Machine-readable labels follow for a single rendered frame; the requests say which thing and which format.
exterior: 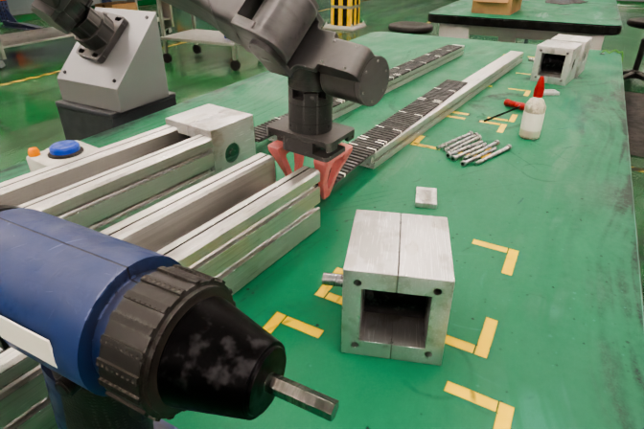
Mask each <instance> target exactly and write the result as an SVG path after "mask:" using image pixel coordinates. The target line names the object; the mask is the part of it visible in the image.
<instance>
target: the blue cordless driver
mask: <svg viewBox="0 0 644 429"><path fill-rule="evenodd" d="M232 293H233V291H232V289H231V288H229V287H227V286H226V285H225V281H223V280H221V279H218V278H215V277H212V276H209V275H207V274H204V273H201V272H198V271H196V270H194V269H191V268H188V267H184V266H182V265H181V264H180V263H179V262H177V261H176V260H174V259H172V258H170V257H167V256H164V255H162V254H159V253H156V252H153V251H151V250H149V249H146V248H143V247H140V246H137V245H135V244H132V243H129V242H126V241H123V240H121V239H118V238H115V237H111V236H109V235H106V234H103V233H100V232H97V231H95V230H92V229H89V228H86V227H83V226H81V225H79V224H76V223H73V222H70V221H67V220H65V219H62V218H59V217H56V216H53V215H51V214H46V213H43V212H41V211H38V210H34V209H26V208H21V207H17V206H13V205H0V348H1V349H2V350H6V349H7V348H9V346H10V347H11V348H13V349H15V350H18V351H19V352H21V353H23V354H25V355H27V356H28V357H30V358H32V359H33V360H34V361H36V362H38V363H40V366H41V369H42V372H43V376H44V380H45V383H46V387H47V390H48V394H49V397H50V400H51V404H52V408H53V411H54V415H55V418H56V422H57V427H58V429H179V428H177V427H175V426H173V425H171V424H169V423H168V422H166V421H165V420H163V419H161V418H166V419H168V420H170V419H172V418H174V416H175V415H177V414H179V413H180V412H182V411H183V412H185V411H186V410H188V411H194V412H200V413H205V414H211V415H217V416H224V417H230V418H240V419H246V420H252V419H255V418H257V417H258V416H259V415H261V414H262V413H263V412H264V411H265V410H266V409H267V408H268V407H269V405H270V404H271V402H272V401H273V399H274V397H275V396H277V397H279V398H281V399H282V400H284V401H287V402H289V403H291V404H293V405H295V406H298V407H300V408H302V409H304V410H306V411H308V412H311V413H313V414H315V415H317V416H319V417H321V418H324V419H326V420H328V421H332V420H333V419H334V418H335V416H336V413H337V410H338V407H339V400H337V399H334V398H332V397H330V396H328V395H324V394H322V393H319V392H317V391H316V390H313V389H311V388H309V387H307V386H304V385H302V384H300V383H297V382H295V381H293V380H291V379H288V378H286V377H284V374H285V369H286V363H287V357H286V350H285V347H284V345H283V343H282V342H280V341H279V340H278V339H277V338H275V337H274V336H273V335H271V334H270V333H269V332H268V331H266V330H265V329H264V328H262V327H261V326H260V325H258V324H257V323H256V322H254V321H253V320H252V319H251V318H249V317H248V316H247V315H245V314H244V313H243V312H242V311H240V310H239V309H238V308H236V302H235V301H233V297H232V295H231V294H232Z"/></svg>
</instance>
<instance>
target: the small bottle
mask: <svg viewBox="0 0 644 429"><path fill-rule="evenodd" d="M543 92H544V76H540V78H539V80H538V83H537V85H536V87H535V89H534V94H533V98H531V99H530V100H529V101H528V102H527V103H526V104H525V107H524V111H523V116H522V120H521V125H520V130H519V136H520V137H521V138H523V139H527V140H537V139H538V138H539V137H540V134H541V127H542V123H543V119H544V114H545V110H546V105H545V102H544V99H543V98H542V97H543Z"/></svg>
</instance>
